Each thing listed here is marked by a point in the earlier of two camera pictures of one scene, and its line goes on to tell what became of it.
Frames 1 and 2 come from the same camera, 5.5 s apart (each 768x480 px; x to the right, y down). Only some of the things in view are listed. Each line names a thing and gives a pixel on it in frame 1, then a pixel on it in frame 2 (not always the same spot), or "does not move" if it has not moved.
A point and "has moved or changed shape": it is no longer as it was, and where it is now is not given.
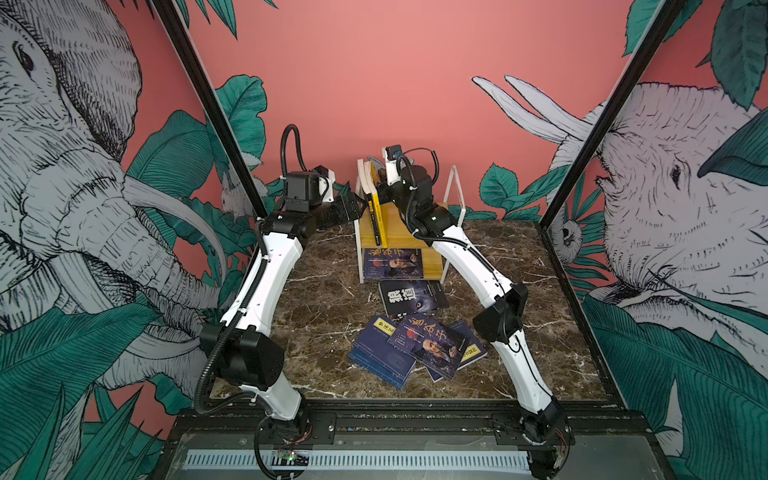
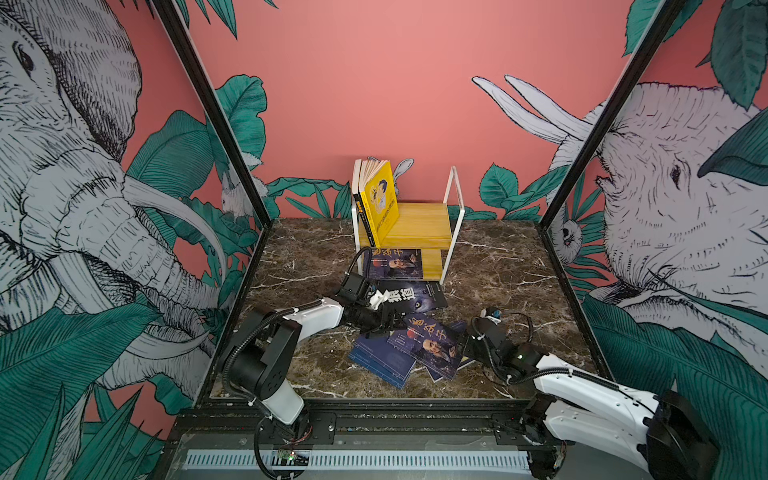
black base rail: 417,428 does not move
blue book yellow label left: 373,351 does not move
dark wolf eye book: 411,296 does not move
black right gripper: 386,192 to 467,348
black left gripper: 341,202 to 380,325
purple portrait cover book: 433,346 does not move
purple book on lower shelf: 393,263 does not move
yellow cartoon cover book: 376,166 has moved or changed shape
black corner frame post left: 211,104 does not move
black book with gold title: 369,198 to 356,178
